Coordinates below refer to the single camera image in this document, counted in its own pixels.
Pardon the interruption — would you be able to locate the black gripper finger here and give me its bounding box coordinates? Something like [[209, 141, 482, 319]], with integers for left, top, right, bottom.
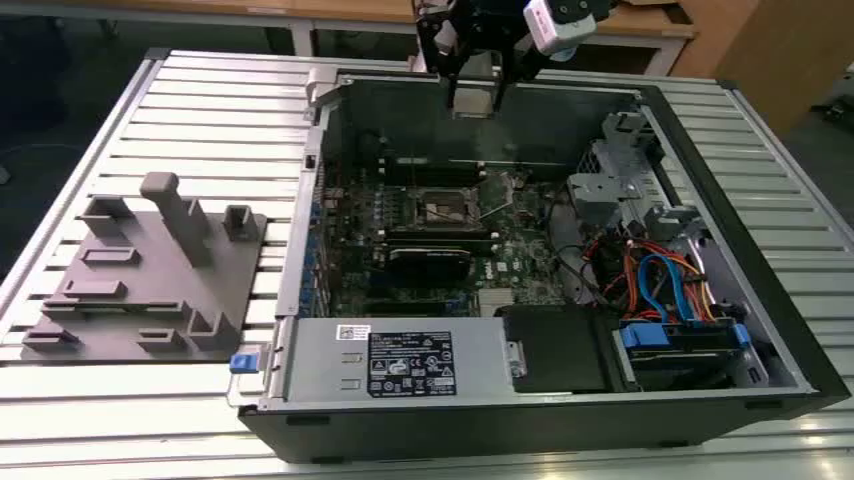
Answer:
[[443, 46, 467, 110], [490, 46, 520, 116]]

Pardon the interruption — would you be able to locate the silver CPU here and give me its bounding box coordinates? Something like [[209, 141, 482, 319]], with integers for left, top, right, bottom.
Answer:
[[452, 92, 499, 120]]

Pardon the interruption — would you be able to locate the metal socket cover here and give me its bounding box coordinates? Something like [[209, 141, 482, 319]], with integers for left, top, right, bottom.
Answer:
[[470, 169, 522, 220]]

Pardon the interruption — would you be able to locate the CPU socket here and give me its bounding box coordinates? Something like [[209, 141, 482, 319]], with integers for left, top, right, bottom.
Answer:
[[411, 187, 487, 232]]

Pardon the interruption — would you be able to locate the long black expansion slot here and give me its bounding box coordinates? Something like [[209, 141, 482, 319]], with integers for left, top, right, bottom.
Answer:
[[364, 298, 456, 318]]

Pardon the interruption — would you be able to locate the grey case latch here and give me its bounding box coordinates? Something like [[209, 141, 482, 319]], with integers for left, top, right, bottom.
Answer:
[[304, 67, 343, 121]]

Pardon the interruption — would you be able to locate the wooden desk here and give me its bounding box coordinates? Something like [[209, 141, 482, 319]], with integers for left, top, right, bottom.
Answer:
[[0, 0, 299, 56], [263, 0, 700, 77]]

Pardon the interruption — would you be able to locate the metal drive cage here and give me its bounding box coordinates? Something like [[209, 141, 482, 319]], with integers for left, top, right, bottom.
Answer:
[[564, 112, 710, 241]]

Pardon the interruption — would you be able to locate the green motherboard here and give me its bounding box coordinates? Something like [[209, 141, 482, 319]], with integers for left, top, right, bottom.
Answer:
[[318, 162, 592, 320]]

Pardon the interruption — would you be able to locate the black graphics card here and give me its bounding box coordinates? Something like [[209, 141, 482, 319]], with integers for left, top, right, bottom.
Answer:
[[384, 244, 476, 285]]

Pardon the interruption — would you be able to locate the wooden cabinet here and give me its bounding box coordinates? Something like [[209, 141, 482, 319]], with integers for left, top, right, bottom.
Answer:
[[686, 0, 854, 136]]

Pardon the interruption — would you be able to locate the dark floor equipment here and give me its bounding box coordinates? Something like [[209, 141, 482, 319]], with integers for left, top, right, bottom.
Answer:
[[810, 69, 854, 122]]

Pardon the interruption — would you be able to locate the hard disk in blue carrier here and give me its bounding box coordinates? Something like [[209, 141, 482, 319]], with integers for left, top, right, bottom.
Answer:
[[616, 319, 755, 392]]

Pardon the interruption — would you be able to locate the grey power supply unit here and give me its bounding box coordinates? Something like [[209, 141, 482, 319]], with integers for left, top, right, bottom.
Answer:
[[261, 316, 530, 403]]

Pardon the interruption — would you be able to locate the grey parts rack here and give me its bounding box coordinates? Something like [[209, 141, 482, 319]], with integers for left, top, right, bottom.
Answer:
[[19, 171, 271, 365]]

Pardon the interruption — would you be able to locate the black PC case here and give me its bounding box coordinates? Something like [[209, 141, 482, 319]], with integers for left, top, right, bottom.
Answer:
[[236, 66, 850, 465]]

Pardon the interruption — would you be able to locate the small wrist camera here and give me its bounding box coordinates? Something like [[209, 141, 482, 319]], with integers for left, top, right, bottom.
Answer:
[[432, 18, 463, 52]]

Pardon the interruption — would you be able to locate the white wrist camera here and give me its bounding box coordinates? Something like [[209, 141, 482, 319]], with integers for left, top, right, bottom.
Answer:
[[522, 0, 600, 64]]

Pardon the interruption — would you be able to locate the black power wire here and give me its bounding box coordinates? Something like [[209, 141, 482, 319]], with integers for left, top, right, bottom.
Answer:
[[544, 197, 606, 307]]

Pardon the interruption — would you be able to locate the blue data wire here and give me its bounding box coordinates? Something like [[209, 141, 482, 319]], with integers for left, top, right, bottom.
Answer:
[[656, 254, 700, 329], [635, 254, 675, 316]]

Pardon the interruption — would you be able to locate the orange power wire bundle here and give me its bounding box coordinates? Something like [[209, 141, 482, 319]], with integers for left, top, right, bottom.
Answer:
[[579, 238, 733, 326]]

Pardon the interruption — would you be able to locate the blue floor cable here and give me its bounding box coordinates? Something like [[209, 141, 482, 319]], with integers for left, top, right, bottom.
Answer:
[[0, 141, 81, 157]]

